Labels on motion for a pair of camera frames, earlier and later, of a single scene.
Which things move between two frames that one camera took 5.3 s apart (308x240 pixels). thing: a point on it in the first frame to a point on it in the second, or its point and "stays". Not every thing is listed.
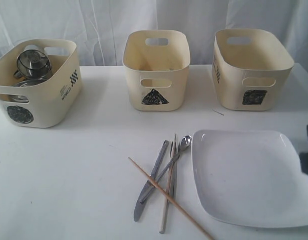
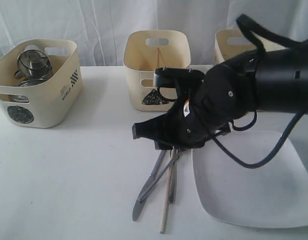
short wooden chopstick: [170, 184] stays
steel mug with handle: [32, 63] stays
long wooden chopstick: [181, 208] to [158, 58]
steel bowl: [22, 98] stays
